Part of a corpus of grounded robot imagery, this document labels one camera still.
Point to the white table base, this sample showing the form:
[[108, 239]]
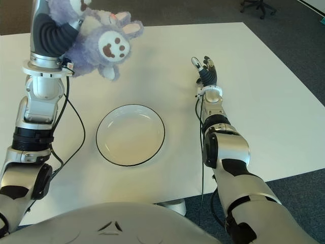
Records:
[[174, 206]]

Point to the black office chair base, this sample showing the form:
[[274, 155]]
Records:
[[259, 6]]

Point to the white plate black rim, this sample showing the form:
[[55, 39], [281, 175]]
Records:
[[129, 137]]

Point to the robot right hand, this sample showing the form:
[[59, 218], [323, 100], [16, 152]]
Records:
[[209, 76]]

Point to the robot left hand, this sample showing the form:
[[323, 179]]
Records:
[[48, 38]]

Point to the silver robot torso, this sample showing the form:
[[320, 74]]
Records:
[[111, 223]]

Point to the purple plush rabbit doll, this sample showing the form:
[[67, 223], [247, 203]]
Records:
[[86, 58]]

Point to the robot right arm silver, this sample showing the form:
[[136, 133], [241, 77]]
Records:
[[231, 150]]

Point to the robot left arm silver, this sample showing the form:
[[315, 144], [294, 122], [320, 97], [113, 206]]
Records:
[[43, 86]]

